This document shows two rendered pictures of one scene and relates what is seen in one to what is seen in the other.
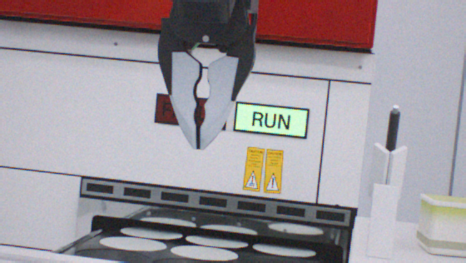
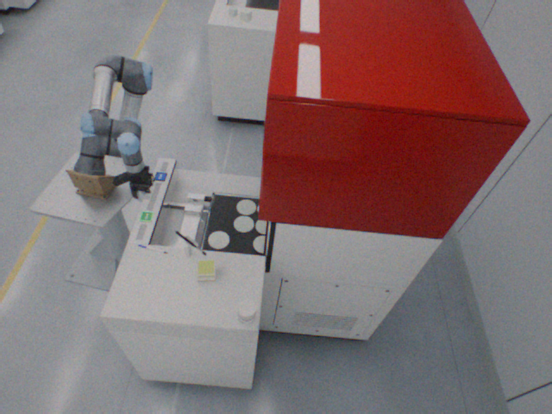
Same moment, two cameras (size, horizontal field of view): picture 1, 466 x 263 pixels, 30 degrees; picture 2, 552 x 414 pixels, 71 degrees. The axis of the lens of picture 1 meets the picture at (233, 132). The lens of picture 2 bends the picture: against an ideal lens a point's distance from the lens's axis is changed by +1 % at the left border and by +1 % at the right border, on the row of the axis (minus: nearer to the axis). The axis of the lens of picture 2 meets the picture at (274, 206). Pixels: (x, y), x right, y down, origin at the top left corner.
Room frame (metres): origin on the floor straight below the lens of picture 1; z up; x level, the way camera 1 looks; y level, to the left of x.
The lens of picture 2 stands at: (1.22, -1.10, 2.45)
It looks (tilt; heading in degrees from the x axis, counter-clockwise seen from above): 51 degrees down; 80
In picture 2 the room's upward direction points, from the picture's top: 7 degrees clockwise
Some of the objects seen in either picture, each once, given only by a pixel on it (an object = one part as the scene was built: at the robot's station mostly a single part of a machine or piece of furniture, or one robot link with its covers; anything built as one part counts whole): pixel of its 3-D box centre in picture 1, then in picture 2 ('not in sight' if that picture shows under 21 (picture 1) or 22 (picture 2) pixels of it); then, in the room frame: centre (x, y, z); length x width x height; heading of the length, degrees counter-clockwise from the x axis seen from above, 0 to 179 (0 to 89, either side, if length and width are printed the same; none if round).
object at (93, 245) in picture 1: (204, 254); (243, 223); (1.28, 0.02, 0.90); 0.34 x 0.34 x 0.01; 81
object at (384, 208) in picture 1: (384, 198); (191, 247); (1.05, -0.19, 1.03); 0.06 x 0.04 x 0.13; 171
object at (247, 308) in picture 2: not in sight; (247, 312); (1.27, -0.49, 1.01); 0.07 x 0.07 x 0.10
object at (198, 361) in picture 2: not in sight; (207, 281); (1.08, -0.03, 0.41); 0.97 x 0.64 x 0.82; 81
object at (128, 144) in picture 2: not in sight; (129, 148); (0.84, 0.03, 1.40); 0.09 x 0.08 x 0.11; 95
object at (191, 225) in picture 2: not in sight; (191, 225); (1.02, 0.05, 0.87); 0.36 x 0.08 x 0.03; 81
